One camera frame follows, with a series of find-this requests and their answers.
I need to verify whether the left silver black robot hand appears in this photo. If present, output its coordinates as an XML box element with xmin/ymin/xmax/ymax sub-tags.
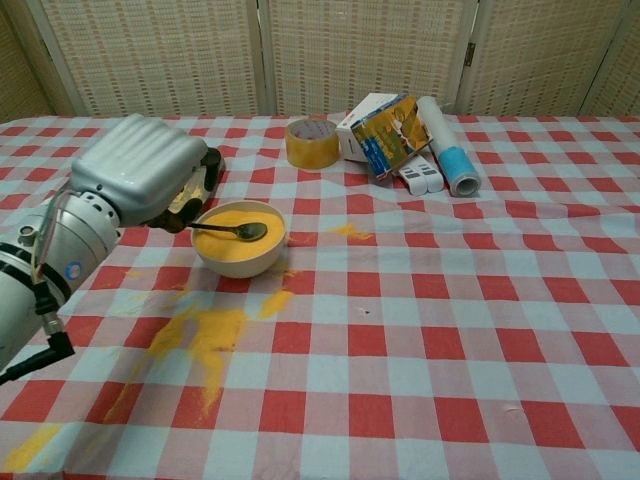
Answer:
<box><xmin>71</xmin><ymin>113</ymin><xmax>222</xmax><ymax>234</ymax></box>

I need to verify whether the metal spoon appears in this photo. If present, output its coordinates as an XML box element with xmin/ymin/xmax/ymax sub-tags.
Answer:
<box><xmin>189</xmin><ymin>221</ymin><xmax>269</xmax><ymax>241</ymax></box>

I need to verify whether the white bowl of yellow powder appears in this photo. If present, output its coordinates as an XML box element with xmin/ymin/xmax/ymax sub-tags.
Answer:
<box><xmin>190</xmin><ymin>199</ymin><xmax>288</xmax><ymax>280</ymax></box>

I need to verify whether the woven bamboo folding screen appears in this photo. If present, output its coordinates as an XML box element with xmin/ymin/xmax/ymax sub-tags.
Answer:
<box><xmin>0</xmin><ymin>0</ymin><xmax>640</xmax><ymax>121</ymax></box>

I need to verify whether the yellowish packing tape roll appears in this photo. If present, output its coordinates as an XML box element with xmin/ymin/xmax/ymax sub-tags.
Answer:
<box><xmin>284</xmin><ymin>118</ymin><xmax>341</xmax><ymax>170</ymax></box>

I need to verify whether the large yellow powder spill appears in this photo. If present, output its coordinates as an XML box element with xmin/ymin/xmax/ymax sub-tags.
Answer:
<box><xmin>102</xmin><ymin>287</ymin><xmax>296</xmax><ymax>426</ymax></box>

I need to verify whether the white red cardboard box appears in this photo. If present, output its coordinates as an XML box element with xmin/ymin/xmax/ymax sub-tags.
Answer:
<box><xmin>334</xmin><ymin>92</ymin><xmax>409</xmax><ymax>163</ymax></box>

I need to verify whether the small yellow powder pile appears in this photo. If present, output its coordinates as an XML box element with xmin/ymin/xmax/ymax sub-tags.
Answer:
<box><xmin>322</xmin><ymin>223</ymin><xmax>374</xmax><ymax>241</ymax></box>

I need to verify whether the blue yellow carton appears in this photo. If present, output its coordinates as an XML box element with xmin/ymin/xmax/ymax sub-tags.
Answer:
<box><xmin>349</xmin><ymin>96</ymin><xmax>435</xmax><ymax>181</ymax></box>

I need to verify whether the small white plastic device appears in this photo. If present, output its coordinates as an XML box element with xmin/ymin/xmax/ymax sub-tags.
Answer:
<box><xmin>414</xmin><ymin>153</ymin><xmax>445</xmax><ymax>193</ymax></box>
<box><xmin>394</xmin><ymin>162</ymin><xmax>430</xmax><ymax>196</ymax></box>

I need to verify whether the pale yellow powder patch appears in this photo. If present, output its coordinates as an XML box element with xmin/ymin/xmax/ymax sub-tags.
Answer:
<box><xmin>2</xmin><ymin>422</ymin><xmax>64</xmax><ymax>474</ymax></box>

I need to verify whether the white bag roll blue label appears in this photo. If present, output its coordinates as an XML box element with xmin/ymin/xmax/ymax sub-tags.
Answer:
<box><xmin>416</xmin><ymin>95</ymin><xmax>480</xmax><ymax>197</ymax></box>

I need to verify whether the red white checkered tablecloth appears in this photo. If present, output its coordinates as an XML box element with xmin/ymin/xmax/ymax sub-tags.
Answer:
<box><xmin>0</xmin><ymin>114</ymin><xmax>640</xmax><ymax>480</ymax></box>

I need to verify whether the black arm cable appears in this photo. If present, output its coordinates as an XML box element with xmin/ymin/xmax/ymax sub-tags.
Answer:
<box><xmin>0</xmin><ymin>192</ymin><xmax>76</xmax><ymax>386</ymax></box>

